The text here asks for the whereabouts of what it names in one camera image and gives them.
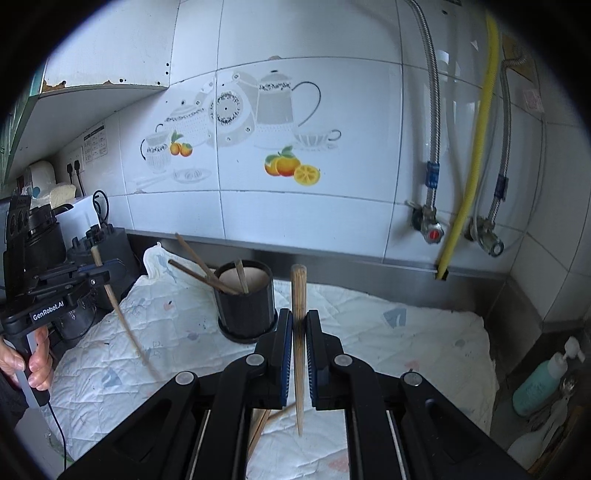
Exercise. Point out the black blender base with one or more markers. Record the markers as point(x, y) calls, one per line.
point(104, 251)

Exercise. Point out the brown wooden chopstick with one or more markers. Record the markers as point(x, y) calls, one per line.
point(194, 256)
point(299, 286)
point(117, 309)
point(241, 277)
point(198, 273)

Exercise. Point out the white wall cabinet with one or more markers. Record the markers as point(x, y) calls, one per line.
point(106, 60)

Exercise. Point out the white quilted cloth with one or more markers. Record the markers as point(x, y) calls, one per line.
point(392, 369)

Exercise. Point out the white wall label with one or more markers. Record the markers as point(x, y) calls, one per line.
point(94, 143)

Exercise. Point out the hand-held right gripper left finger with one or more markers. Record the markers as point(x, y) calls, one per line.
point(286, 350)

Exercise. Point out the green soap pump bottle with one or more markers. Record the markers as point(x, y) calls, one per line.
point(538, 383)

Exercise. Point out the metal angle valve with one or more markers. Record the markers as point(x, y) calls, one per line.
point(487, 237)

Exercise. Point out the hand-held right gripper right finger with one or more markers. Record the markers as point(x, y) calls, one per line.
point(314, 350)

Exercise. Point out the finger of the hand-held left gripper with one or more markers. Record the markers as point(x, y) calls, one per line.
point(90, 278)
point(113, 264)

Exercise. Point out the black chopstick holder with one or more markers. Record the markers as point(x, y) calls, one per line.
point(244, 314)

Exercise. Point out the pink wall sticker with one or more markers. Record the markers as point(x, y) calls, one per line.
point(531, 99)

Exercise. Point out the metal spoon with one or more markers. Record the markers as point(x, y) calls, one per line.
point(568, 383)

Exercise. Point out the person's left hand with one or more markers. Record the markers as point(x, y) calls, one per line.
point(39, 364)

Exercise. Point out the white box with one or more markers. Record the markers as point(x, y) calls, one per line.
point(78, 214)

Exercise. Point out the white appliance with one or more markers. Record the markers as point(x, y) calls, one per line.
point(44, 173)

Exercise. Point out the white plastic ladle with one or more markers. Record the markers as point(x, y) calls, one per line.
point(531, 443)

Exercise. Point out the red knob valve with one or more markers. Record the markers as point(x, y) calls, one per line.
point(430, 227)

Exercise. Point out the wall power socket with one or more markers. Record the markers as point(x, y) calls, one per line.
point(76, 168)

